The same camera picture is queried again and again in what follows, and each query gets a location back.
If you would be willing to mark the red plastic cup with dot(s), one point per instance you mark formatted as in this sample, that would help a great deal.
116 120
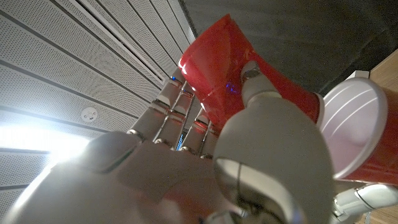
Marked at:
217 56
351 124

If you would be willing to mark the black curtain backdrop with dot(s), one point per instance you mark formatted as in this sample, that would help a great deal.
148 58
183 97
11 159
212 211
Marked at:
311 31

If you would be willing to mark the white power strip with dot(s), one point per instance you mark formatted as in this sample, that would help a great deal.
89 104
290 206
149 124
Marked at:
359 74

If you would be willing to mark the round white ceiling sensor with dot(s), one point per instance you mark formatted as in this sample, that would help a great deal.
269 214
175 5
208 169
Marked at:
89 114

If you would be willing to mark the bright ceiling light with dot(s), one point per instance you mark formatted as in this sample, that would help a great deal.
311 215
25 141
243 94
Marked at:
31 140

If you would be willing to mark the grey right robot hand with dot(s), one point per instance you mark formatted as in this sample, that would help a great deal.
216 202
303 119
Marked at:
155 186

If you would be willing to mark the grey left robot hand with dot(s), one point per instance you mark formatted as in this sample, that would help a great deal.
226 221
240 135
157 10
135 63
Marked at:
367 197

